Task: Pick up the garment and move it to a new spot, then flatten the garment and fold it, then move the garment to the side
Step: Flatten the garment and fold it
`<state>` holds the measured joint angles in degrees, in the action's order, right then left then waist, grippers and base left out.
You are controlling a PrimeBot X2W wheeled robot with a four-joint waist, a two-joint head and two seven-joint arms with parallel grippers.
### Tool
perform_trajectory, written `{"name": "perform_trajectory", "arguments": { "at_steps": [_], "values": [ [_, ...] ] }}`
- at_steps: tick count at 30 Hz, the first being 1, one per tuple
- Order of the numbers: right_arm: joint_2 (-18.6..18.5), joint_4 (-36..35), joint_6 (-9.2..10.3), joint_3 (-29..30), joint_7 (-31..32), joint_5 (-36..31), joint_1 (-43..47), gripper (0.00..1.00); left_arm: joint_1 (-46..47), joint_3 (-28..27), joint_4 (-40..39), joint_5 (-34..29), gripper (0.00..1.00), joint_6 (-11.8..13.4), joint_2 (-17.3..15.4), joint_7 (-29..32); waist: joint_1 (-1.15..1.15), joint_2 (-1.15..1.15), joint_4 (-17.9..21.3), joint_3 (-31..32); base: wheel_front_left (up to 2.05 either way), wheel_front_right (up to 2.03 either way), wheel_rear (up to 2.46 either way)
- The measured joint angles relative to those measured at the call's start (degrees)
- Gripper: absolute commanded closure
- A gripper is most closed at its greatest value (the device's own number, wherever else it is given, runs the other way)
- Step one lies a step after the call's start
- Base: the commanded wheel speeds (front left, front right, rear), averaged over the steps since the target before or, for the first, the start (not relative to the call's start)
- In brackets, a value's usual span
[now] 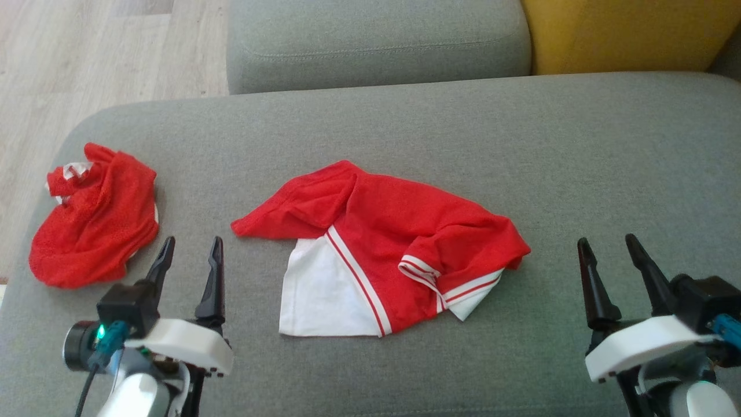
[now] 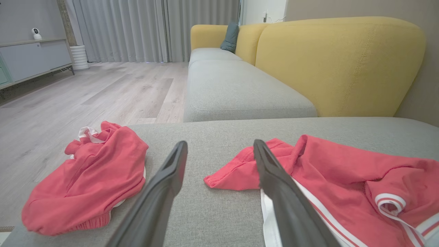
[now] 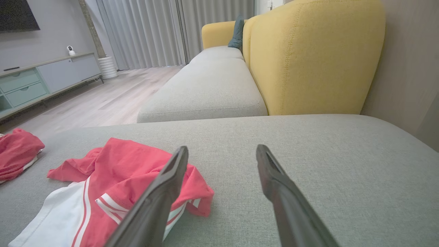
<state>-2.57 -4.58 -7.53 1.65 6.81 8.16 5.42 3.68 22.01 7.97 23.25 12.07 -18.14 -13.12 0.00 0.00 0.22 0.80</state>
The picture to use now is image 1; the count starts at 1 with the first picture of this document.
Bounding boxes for grey sofa armrest part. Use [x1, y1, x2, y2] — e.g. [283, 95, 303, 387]
[706, 26, 741, 82]

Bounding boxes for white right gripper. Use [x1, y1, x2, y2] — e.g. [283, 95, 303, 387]
[577, 233, 722, 384]

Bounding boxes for grey sofa back cushion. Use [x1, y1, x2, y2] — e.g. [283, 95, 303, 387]
[226, 0, 533, 96]

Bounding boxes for yellow cushion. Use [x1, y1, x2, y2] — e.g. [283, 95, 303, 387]
[520, 0, 741, 76]

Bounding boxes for red white basketball jersey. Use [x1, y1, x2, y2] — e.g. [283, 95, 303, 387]
[230, 160, 531, 338]

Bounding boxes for black left cable teal plug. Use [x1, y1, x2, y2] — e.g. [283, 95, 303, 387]
[74, 321, 130, 417]

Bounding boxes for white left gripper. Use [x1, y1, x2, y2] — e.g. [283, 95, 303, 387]
[124, 236, 234, 378]

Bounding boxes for red mesh basketball shorts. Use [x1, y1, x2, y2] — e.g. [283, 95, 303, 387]
[28, 142, 160, 289]

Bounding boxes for black right cable teal plug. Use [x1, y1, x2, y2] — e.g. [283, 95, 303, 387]
[711, 314, 741, 352]

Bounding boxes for grey sofa seat cushion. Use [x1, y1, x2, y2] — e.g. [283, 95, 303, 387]
[0, 71, 741, 417]

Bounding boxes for black cable teal plug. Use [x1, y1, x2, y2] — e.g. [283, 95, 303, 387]
[74, 321, 130, 417]
[711, 314, 741, 352]

